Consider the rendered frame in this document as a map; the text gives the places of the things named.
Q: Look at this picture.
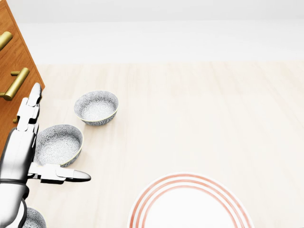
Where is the wooden cabinet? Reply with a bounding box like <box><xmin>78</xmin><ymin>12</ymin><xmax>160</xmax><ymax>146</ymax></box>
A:
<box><xmin>0</xmin><ymin>0</ymin><xmax>46</xmax><ymax>156</ymax></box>

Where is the white plate with red rings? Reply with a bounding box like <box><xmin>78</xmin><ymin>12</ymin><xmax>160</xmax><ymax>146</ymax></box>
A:
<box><xmin>126</xmin><ymin>171</ymin><xmax>256</xmax><ymax>228</ymax></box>

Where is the grey floral patterned bowl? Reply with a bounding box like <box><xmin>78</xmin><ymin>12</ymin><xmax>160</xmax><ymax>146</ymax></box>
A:
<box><xmin>32</xmin><ymin>123</ymin><xmax>84</xmax><ymax>168</ymax></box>
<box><xmin>74</xmin><ymin>90</ymin><xmax>119</xmax><ymax>126</ymax></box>
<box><xmin>19</xmin><ymin>207</ymin><xmax>47</xmax><ymax>228</ymax></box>

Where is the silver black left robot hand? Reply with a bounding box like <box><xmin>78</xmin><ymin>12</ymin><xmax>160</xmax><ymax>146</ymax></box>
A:
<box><xmin>0</xmin><ymin>82</ymin><xmax>92</xmax><ymax>185</ymax></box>

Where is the wooden cabinet drawer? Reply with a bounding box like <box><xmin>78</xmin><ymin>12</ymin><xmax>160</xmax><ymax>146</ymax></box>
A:
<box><xmin>0</xmin><ymin>4</ymin><xmax>26</xmax><ymax>54</ymax></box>
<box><xmin>0</xmin><ymin>97</ymin><xmax>24</xmax><ymax>155</ymax></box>
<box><xmin>0</xmin><ymin>47</ymin><xmax>41</xmax><ymax>107</ymax></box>

